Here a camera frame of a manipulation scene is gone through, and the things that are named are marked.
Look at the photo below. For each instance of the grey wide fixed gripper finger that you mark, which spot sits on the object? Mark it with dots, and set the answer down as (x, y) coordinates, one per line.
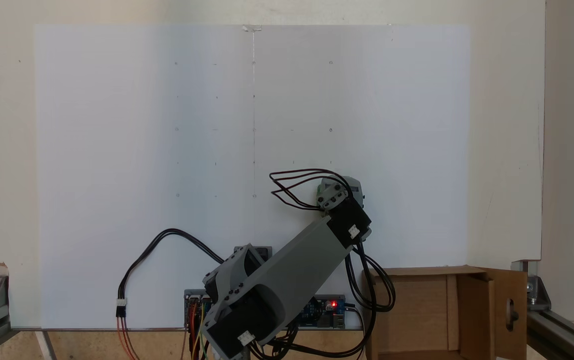
(357, 189)

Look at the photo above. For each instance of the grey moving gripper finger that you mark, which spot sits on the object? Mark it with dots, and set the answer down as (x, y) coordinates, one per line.
(332, 182)

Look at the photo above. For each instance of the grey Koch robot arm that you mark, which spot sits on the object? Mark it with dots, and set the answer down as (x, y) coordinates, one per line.
(286, 270)

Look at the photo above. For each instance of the blue circuit board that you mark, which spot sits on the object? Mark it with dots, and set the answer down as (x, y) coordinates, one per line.
(327, 312)

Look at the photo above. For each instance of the brown cardboard box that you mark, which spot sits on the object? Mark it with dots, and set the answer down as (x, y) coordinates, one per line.
(432, 310)

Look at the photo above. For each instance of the clear tape strip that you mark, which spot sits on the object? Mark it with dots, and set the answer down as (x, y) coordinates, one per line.
(252, 28)

